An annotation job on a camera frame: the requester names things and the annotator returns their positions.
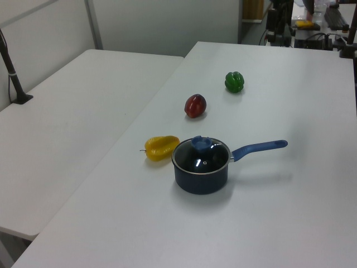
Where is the dark blue saucepan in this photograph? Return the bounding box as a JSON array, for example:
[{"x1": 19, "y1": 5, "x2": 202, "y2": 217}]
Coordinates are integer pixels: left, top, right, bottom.
[{"x1": 172, "y1": 140, "x2": 288, "y2": 195}]

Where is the black electronics box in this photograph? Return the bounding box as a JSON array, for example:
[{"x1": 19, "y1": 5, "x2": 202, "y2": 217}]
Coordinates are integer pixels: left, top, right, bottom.
[{"x1": 293, "y1": 32, "x2": 334, "y2": 50}]

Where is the wooden panel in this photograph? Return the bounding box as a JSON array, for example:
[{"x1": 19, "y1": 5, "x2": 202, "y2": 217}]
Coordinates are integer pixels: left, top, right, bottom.
[{"x1": 242, "y1": 0, "x2": 264, "y2": 22}]

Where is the black camera pole with base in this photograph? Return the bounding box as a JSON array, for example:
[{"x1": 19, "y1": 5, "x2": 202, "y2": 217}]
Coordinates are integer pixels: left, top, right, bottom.
[{"x1": 0, "y1": 27, "x2": 34, "y2": 105}]

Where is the black tripod equipment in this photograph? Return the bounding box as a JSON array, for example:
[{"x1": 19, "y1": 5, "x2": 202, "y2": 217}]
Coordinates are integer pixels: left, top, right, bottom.
[{"x1": 266, "y1": 0, "x2": 295, "y2": 47}]

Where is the yellow plastic starfruit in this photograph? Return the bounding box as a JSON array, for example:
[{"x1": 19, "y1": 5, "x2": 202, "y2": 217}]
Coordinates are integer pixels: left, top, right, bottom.
[{"x1": 139, "y1": 135, "x2": 181, "y2": 162}]

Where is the glass lid with blue knob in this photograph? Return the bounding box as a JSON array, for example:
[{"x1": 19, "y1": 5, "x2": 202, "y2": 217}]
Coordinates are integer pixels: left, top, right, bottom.
[{"x1": 171, "y1": 135, "x2": 232, "y2": 175}]

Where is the red plastic apple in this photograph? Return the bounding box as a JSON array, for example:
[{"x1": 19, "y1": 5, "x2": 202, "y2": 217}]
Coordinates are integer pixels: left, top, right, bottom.
[{"x1": 184, "y1": 94, "x2": 208, "y2": 119}]

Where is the brown pole with black clamp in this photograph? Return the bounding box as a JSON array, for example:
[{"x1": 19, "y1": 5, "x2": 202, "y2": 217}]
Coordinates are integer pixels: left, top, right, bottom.
[{"x1": 339, "y1": 16, "x2": 357, "y2": 59}]

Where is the black keyboard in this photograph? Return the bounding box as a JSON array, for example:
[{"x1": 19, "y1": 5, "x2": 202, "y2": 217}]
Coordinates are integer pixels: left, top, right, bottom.
[{"x1": 323, "y1": 9, "x2": 350, "y2": 29}]

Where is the green plastic bell pepper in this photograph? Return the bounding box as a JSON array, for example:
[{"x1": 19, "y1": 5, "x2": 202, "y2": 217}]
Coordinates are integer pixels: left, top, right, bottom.
[{"x1": 224, "y1": 71, "x2": 245, "y2": 94}]

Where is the white side table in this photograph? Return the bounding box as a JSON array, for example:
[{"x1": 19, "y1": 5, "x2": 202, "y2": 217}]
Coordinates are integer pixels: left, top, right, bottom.
[{"x1": 0, "y1": 49, "x2": 185, "y2": 241}]

